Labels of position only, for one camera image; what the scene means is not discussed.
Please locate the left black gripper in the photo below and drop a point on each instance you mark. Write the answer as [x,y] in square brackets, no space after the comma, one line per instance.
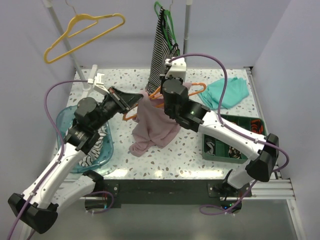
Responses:
[124,100]

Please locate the pink tank top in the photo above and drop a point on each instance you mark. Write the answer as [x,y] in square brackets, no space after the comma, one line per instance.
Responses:
[154,127]

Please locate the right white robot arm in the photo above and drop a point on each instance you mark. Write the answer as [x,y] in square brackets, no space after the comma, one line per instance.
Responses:
[261,151]

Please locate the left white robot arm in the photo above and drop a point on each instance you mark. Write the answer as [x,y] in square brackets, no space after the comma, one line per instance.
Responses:
[35,205]

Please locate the black white striped top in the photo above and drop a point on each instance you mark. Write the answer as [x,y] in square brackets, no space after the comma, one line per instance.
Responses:
[156,68]

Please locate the green hanger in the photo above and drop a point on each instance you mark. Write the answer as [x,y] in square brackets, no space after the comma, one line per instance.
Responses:
[165,43]

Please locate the teal cloth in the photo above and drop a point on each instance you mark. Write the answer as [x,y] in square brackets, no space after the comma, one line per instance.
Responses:
[235,92]

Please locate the zebra striped garment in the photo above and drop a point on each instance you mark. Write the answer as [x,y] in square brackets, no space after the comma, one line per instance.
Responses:
[94,153]

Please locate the green compartment tray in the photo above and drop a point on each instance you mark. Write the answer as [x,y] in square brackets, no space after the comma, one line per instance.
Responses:
[241,121]

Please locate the teal plastic basin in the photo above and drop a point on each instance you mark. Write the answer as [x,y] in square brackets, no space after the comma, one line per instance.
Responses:
[64,121]

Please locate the black white patterned roll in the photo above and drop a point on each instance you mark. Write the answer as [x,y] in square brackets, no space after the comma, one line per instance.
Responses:
[220,149]

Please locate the orange black rolled belt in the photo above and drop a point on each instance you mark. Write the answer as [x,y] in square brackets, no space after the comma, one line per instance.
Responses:
[256,126]

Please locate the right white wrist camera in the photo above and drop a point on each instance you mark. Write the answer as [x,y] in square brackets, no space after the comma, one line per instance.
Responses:
[175,69]

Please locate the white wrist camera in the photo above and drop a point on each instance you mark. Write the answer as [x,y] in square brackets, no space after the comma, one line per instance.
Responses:
[175,69]
[98,84]

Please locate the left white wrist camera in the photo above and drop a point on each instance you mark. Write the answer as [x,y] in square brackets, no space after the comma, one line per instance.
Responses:
[98,84]

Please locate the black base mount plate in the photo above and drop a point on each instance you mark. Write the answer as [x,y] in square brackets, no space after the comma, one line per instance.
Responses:
[117,192]

